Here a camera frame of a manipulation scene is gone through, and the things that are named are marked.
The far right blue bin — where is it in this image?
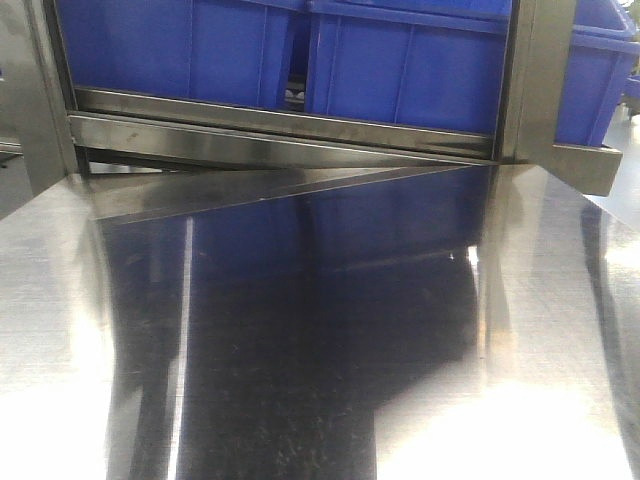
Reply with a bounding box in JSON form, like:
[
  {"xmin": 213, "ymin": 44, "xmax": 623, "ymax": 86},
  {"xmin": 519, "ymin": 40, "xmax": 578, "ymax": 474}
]
[{"xmin": 556, "ymin": 1, "xmax": 639, "ymax": 147}]

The blue bin upper right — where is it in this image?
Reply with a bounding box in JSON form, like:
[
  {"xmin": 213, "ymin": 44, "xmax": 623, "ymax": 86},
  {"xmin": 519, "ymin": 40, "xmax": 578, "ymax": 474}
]
[{"xmin": 305, "ymin": 1, "xmax": 511, "ymax": 135}]

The blue bin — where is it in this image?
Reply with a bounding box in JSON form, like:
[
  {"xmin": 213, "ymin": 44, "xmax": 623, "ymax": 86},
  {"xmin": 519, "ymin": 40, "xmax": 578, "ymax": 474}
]
[
  {"xmin": 305, "ymin": 1, "xmax": 511, "ymax": 135},
  {"xmin": 56, "ymin": 1, "xmax": 306, "ymax": 109},
  {"xmin": 556, "ymin": 1, "xmax": 639, "ymax": 147}
]

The blue bin upper left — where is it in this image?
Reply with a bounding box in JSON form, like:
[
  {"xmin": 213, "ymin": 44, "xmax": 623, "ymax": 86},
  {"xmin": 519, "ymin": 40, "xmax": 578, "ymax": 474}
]
[{"xmin": 56, "ymin": 1, "xmax": 306, "ymax": 109}]

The stainless steel table rack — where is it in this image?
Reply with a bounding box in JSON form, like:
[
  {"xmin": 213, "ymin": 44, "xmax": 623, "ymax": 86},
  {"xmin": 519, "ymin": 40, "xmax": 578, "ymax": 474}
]
[{"xmin": 1, "ymin": 1, "xmax": 639, "ymax": 479}]

